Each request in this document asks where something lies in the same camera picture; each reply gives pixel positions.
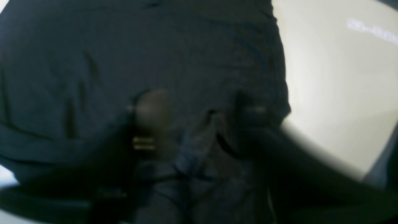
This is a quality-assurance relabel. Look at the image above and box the image right gripper black left finger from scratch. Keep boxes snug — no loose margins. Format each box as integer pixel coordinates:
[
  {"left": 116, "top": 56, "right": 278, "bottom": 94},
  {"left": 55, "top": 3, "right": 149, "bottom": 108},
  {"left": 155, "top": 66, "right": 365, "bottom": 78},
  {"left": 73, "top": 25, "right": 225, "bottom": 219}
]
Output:
[{"left": 1, "top": 89, "right": 170, "bottom": 224}]

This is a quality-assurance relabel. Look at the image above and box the black T-shirt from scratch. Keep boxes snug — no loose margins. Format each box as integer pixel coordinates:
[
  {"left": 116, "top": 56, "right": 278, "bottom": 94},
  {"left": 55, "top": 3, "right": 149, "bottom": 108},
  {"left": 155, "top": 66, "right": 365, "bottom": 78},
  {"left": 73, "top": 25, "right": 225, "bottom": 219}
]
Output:
[{"left": 1, "top": 0, "right": 290, "bottom": 224}]

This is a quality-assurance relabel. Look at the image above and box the image right gripper black right finger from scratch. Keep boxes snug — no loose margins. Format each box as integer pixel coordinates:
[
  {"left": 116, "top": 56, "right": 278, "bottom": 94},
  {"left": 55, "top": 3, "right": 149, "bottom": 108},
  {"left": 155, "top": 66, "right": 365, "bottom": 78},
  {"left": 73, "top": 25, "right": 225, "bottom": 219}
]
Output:
[{"left": 235, "top": 92, "right": 397, "bottom": 224}]

